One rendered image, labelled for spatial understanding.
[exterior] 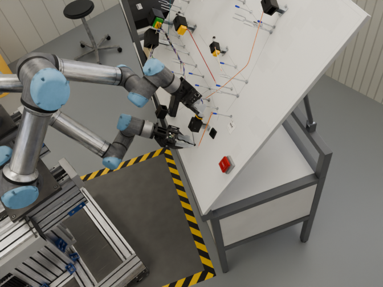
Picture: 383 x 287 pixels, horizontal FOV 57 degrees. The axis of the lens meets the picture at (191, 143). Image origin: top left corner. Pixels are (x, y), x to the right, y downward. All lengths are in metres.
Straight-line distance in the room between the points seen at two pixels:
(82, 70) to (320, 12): 0.85
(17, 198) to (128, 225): 1.44
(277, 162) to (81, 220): 1.43
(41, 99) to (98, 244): 1.49
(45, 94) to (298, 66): 0.83
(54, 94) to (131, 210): 1.72
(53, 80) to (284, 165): 1.19
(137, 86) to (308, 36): 0.65
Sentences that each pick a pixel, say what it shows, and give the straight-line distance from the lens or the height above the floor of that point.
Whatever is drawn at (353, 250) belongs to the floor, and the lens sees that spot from 2.58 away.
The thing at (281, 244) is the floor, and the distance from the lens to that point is 2.52.
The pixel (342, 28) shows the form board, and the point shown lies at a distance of 1.24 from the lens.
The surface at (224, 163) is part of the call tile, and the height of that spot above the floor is 1.12.
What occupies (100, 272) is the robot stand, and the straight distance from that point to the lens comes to 2.41.
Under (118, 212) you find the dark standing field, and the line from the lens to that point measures 2.79.
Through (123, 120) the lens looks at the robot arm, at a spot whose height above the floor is 1.24.
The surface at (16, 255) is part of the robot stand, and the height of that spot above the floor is 1.06.
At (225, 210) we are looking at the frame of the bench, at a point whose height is 0.80.
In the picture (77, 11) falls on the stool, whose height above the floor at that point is 0.58.
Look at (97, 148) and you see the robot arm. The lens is 1.58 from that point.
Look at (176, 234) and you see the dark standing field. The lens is 2.58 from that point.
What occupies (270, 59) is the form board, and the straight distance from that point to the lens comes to 1.41.
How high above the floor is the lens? 2.33
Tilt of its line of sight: 51 degrees down
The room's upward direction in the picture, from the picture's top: 13 degrees counter-clockwise
